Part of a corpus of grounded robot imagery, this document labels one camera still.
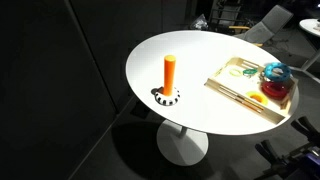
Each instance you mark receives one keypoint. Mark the wooden tray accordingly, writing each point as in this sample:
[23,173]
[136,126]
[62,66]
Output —
[266,115]

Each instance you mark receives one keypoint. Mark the orange stacking peg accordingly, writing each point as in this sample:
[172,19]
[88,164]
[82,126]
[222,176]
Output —
[169,75]

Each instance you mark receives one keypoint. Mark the crumpled grey bag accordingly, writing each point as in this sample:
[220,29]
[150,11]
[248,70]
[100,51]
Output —
[200,23]

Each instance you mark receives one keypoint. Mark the dark metal rack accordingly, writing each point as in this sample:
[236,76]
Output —
[226,11]

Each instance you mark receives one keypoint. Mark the grey chair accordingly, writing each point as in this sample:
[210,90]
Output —
[266,28]

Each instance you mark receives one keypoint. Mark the black purple spring clamp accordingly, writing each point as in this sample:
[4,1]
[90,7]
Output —
[305,128]
[270,151]

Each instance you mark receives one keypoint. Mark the small white round table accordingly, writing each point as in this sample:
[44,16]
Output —
[311,26]

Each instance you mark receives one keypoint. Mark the white table pedestal base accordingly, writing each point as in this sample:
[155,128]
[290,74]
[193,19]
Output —
[181,146]

